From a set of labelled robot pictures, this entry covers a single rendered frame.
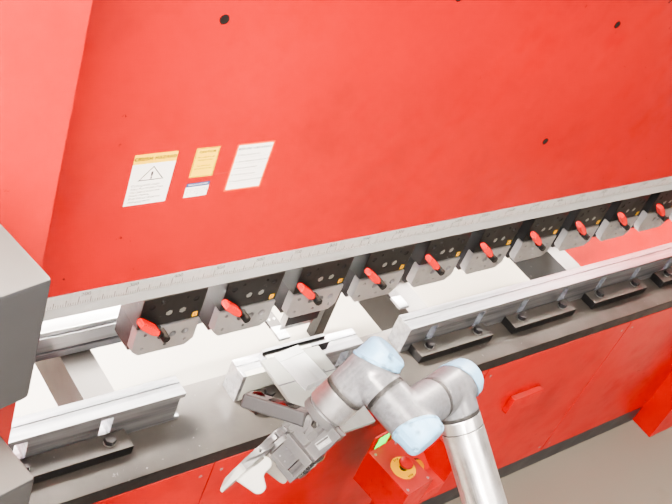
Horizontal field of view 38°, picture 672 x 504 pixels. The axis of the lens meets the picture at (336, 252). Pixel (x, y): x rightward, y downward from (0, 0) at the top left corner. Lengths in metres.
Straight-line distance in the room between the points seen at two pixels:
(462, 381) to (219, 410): 0.94
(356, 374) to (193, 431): 0.89
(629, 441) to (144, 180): 3.09
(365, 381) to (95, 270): 0.58
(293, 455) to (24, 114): 0.72
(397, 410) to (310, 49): 0.66
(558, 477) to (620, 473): 0.32
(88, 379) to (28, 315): 1.34
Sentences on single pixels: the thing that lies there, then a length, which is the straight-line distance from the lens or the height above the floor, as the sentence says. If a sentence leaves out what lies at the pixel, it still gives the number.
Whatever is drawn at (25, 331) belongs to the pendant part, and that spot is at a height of 1.88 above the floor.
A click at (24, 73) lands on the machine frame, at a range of 1.26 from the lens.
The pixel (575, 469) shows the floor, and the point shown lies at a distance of 4.18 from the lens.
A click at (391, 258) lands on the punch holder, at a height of 1.31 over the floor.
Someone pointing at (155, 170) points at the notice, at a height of 1.68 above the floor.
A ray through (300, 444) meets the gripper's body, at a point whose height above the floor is 1.49.
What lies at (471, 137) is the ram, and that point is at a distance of 2.27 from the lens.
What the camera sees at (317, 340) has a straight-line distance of 2.58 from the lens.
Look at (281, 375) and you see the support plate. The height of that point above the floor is 1.00.
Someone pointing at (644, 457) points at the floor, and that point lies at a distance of 4.45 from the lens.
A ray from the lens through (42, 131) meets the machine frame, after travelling 1.32.
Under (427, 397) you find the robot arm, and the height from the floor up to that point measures 1.63.
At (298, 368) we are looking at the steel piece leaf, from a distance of 2.47.
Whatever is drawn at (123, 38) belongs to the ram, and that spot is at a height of 1.95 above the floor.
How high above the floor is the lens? 2.70
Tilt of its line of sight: 36 degrees down
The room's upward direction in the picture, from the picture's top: 23 degrees clockwise
